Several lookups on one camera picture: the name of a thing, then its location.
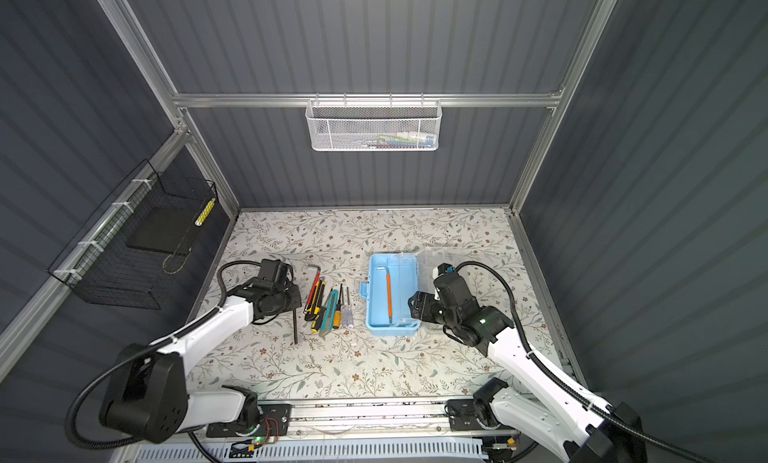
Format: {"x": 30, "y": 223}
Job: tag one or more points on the clear handled precision screwdriver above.
{"x": 347, "y": 311}

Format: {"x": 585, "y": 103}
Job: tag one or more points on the black wire mesh basket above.
{"x": 133, "y": 253}

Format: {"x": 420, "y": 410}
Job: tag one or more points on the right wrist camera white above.
{"x": 441, "y": 269}

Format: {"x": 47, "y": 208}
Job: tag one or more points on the items in white basket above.
{"x": 407, "y": 139}

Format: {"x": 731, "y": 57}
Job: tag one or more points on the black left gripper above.
{"x": 296, "y": 298}

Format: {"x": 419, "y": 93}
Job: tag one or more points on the teal utility knife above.
{"x": 328, "y": 318}

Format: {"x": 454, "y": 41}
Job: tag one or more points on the orange handled screwdriver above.
{"x": 337, "y": 318}

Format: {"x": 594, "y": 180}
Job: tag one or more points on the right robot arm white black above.
{"x": 499, "y": 338}

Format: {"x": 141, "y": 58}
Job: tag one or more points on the red handled hex key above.
{"x": 313, "y": 288}

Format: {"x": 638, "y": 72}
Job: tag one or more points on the light blue plastic tool box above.
{"x": 404, "y": 281}

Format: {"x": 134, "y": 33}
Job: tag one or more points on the yellow black utility knife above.
{"x": 317, "y": 308}

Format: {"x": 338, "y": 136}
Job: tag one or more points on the black hex key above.
{"x": 295, "y": 327}

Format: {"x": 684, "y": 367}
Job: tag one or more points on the black pad in basket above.
{"x": 166, "y": 230}

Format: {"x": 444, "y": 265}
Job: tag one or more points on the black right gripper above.
{"x": 421, "y": 306}

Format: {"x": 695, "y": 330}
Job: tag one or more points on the clear tool box lid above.
{"x": 430, "y": 258}

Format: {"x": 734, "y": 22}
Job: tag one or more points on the yellow green tube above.
{"x": 205, "y": 212}

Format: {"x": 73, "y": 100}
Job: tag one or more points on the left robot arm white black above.
{"x": 147, "y": 397}

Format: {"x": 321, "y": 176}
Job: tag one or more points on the orange handled hex key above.
{"x": 389, "y": 291}

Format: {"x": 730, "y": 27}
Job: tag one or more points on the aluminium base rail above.
{"x": 360, "y": 415}

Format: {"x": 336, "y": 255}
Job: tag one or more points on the white wire mesh basket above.
{"x": 337, "y": 128}

